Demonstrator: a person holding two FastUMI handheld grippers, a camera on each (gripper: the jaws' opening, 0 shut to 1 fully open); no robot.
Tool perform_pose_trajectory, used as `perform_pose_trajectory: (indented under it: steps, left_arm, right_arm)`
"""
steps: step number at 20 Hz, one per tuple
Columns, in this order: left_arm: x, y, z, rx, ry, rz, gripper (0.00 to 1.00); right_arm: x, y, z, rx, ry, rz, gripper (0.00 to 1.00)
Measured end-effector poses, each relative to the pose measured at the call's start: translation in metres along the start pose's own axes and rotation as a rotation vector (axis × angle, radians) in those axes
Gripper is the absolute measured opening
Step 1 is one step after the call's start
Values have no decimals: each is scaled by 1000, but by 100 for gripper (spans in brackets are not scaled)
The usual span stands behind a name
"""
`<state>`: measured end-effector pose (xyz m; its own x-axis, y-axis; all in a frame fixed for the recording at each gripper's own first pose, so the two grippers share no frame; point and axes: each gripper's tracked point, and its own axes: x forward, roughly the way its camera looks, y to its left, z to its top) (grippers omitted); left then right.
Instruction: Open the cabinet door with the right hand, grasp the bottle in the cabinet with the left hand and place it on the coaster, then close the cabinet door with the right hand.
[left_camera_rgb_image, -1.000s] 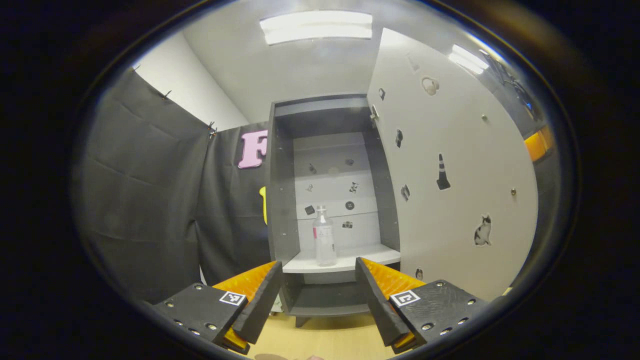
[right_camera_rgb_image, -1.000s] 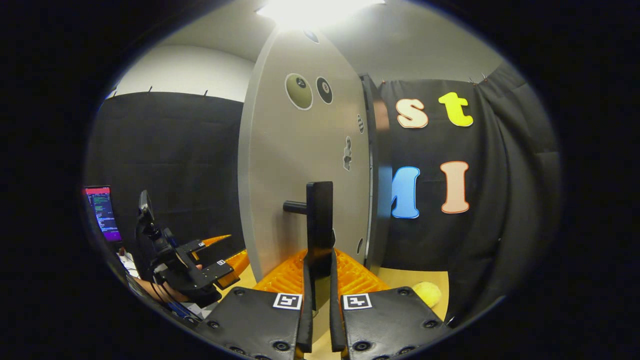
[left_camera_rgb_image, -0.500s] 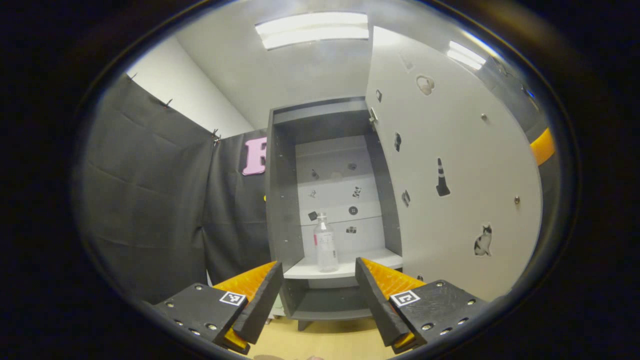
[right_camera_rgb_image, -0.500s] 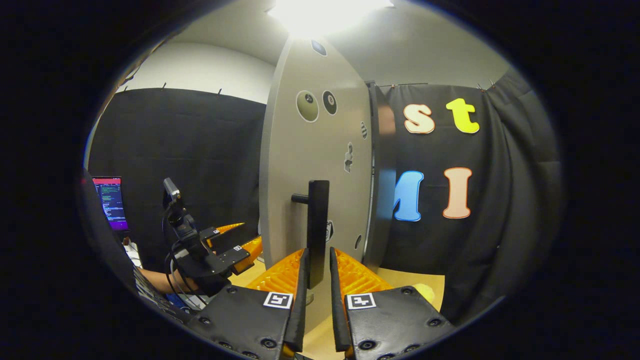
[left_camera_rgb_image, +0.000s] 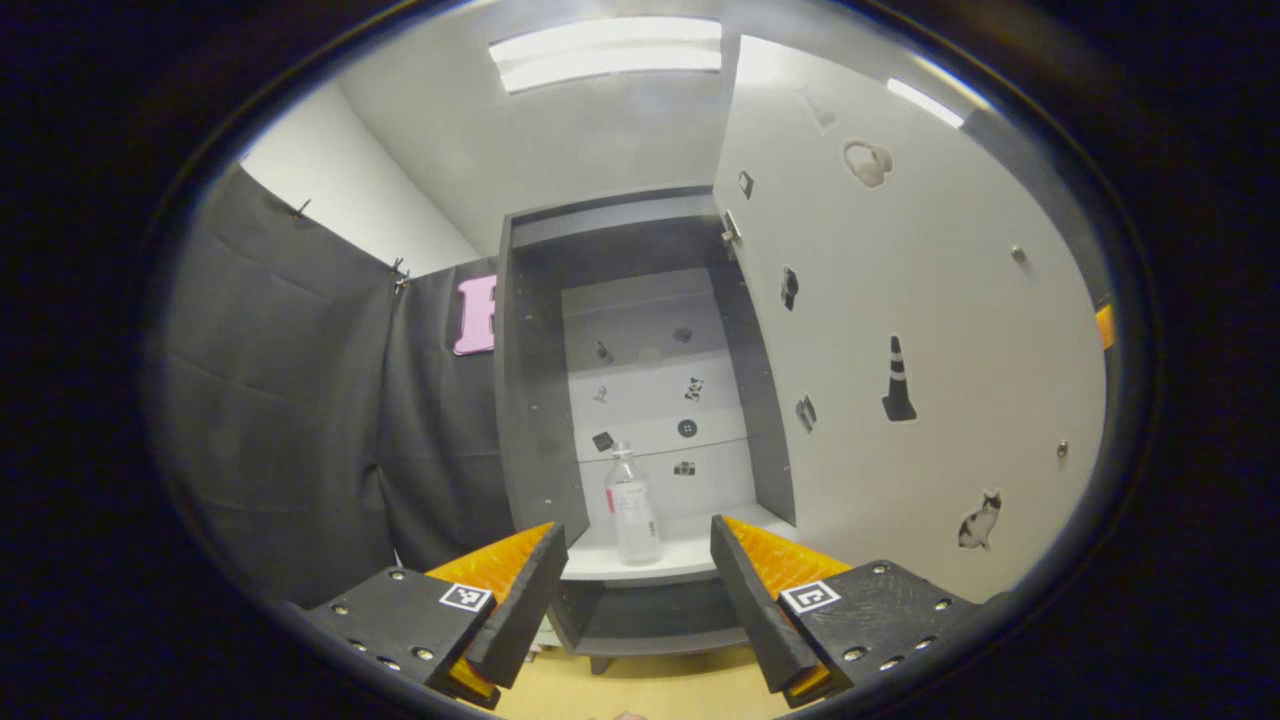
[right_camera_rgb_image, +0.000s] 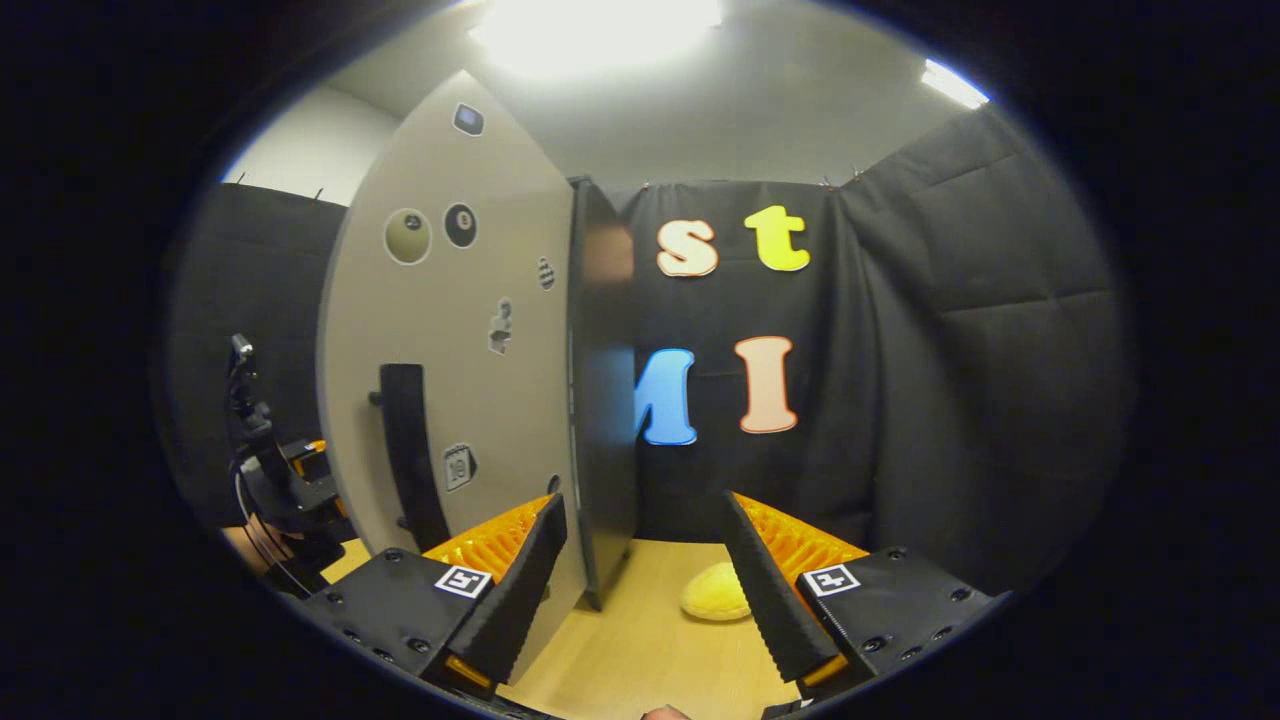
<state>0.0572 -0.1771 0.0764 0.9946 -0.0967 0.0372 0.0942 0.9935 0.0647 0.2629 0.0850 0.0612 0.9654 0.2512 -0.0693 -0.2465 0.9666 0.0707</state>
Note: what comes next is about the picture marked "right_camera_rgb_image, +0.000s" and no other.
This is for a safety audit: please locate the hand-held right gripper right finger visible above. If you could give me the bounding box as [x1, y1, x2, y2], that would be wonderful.
[720, 489, 999, 703]

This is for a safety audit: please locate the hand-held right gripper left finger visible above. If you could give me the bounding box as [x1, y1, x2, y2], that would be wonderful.
[296, 492, 569, 698]

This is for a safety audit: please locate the black cabinet door handle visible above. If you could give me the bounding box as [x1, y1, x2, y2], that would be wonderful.
[368, 363, 452, 554]

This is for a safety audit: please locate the beige cabinet door with stickers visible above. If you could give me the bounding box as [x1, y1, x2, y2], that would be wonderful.
[317, 70, 591, 687]

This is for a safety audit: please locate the dark grey cabinet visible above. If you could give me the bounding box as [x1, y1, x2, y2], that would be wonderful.
[567, 176, 641, 612]

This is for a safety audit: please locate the yellow round bun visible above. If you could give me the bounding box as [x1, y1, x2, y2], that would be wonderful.
[680, 561, 753, 623]

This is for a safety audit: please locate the black backdrop cloth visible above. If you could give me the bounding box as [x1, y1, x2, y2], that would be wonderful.
[160, 105, 1137, 593]

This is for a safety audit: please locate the large ceiling light panel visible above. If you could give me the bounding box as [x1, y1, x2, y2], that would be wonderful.
[469, 0, 724, 78]

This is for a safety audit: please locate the small ceiling light panel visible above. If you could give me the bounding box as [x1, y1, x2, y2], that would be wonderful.
[920, 58, 992, 110]

